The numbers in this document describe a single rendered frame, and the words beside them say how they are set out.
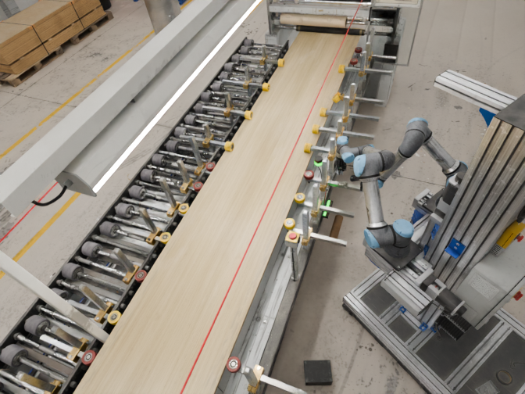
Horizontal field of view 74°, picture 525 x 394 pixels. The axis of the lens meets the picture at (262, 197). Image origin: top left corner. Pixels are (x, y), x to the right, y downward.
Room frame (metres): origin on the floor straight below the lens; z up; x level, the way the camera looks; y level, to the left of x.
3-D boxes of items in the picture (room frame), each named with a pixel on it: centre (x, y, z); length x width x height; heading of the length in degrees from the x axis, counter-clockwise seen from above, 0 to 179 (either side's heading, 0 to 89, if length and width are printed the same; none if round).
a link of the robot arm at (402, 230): (1.06, -0.75, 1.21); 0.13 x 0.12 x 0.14; 92
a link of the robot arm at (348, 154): (1.67, -0.62, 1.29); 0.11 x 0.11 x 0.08; 2
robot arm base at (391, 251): (1.06, -0.76, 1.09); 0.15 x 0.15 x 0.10
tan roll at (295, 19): (4.14, -1.12, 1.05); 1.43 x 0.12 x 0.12; 62
